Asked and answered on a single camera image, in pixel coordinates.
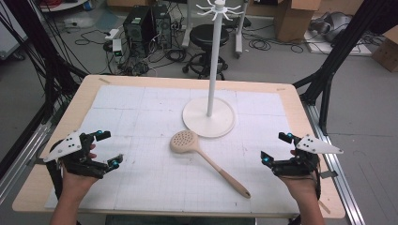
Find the black computer tower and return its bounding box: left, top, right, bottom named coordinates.
left=122, top=5, right=154, bottom=58
left=151, top=4, right=173, bottom=50

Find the white utensil rack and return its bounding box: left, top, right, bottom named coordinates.
left=182, top=0, right=246, bottom=139

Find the tall cardboard box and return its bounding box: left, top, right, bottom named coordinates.
left=273, top=0, right=322, bottom=43

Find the person's left hand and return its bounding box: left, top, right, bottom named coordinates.
left=59, top=143, right=100, bottom=203

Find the grey headset device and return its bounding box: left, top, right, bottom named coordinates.
left=309, top=11, right=354, bottom=43

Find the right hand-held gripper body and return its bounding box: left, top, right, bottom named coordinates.
left=270, top=134, right=344, bottom=178

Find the white stand leg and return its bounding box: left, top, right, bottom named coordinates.
left=182, top=0, right=195, bottom=49
left=234, top=0, right=249, bottom=59

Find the person's right hand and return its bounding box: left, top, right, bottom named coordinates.
left=278, top=149, right=321, bottom=204

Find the thin wooden stick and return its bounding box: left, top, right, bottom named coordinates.
left=317, top=200, right=331, bottom=216

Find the aluminium rail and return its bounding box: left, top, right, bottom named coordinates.
left=301, top=102, right=366, bottom=225
left=0, top=121, right=54, bottom=205

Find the black wrist strap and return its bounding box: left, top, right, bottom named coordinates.
left=313, top=154, right=323, bottom=201
left=46, top=158, right=64, bottom=201

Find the coiled black cable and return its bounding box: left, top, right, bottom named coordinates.
left=248, top=37, right=272, bottom=52

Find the black metal frame stand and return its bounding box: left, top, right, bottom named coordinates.
left=293, top=0, right=398, bottom=136
left=0, top=0, right=90, bottom=126

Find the small cardboard box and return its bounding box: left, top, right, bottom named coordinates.
left=371, top=26, right=398, bottom=73

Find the white power strip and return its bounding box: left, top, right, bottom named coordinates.
left=104, top=28, right=120, bottom=41

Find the small white device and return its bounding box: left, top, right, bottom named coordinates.
left=112, top=38, right=124, bottom=58

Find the beige slotted spoon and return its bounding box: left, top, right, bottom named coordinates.
left=169, top=129, right=252, bottom=200

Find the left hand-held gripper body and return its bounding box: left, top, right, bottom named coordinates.
left=42, top=130, right=109, bottom=180

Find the black round stool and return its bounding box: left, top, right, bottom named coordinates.
left=182, top=23, right=231, bottom=81

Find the black tape strip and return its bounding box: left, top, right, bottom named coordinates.
left=318, top=170, right=339, bottom=180
left=26, top=157, right=48, bottom=167

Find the white grid mat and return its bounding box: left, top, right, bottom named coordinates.
left=44, top=84, right=299, bottom=215

